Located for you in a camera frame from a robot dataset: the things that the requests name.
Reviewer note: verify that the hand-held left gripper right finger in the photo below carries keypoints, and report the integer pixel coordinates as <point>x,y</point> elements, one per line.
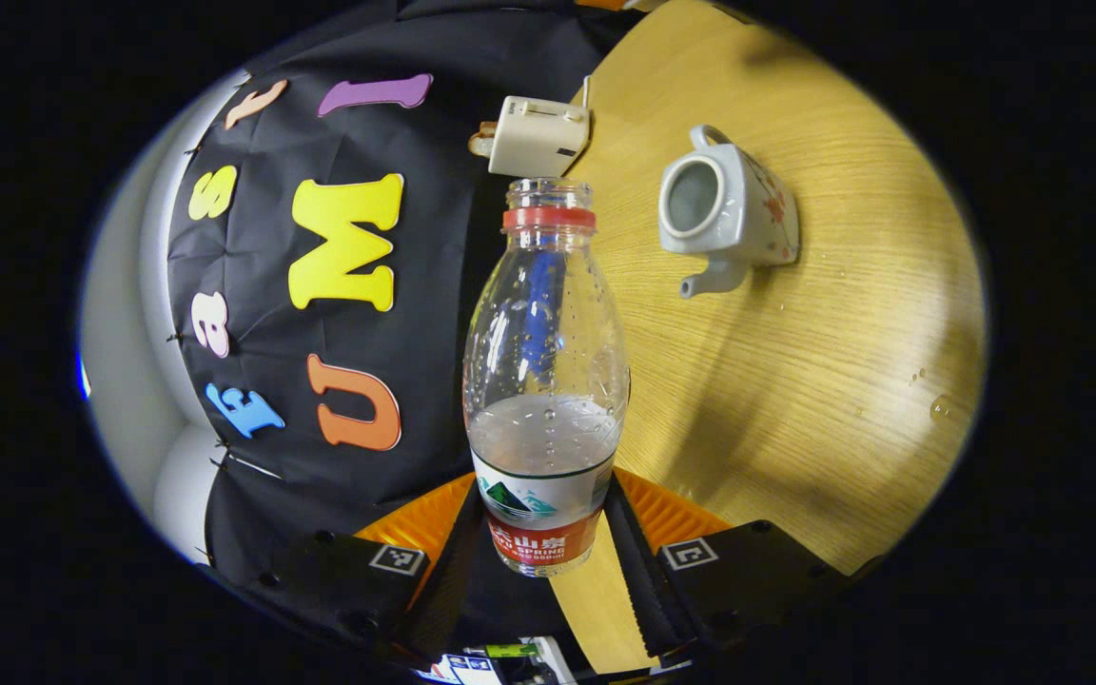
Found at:
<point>748,580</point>

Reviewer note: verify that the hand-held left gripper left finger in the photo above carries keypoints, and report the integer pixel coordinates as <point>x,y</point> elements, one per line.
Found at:
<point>348,580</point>

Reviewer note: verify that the clear plastic water bottle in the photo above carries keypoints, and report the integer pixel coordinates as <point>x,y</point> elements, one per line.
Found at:
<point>543,438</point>

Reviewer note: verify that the white floral teacup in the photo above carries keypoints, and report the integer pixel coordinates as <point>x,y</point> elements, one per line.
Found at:
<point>748,214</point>

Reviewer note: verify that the thin white rod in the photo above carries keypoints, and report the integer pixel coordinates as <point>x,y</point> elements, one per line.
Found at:
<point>253,466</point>

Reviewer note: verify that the black backdrop cloth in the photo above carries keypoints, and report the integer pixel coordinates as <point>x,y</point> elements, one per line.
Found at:
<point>434,285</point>

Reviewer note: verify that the toast slice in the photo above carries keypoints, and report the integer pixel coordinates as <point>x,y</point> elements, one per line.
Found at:
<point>481,141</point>

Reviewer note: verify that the white toaster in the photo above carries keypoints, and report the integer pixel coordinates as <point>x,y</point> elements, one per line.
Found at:
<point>534,138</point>

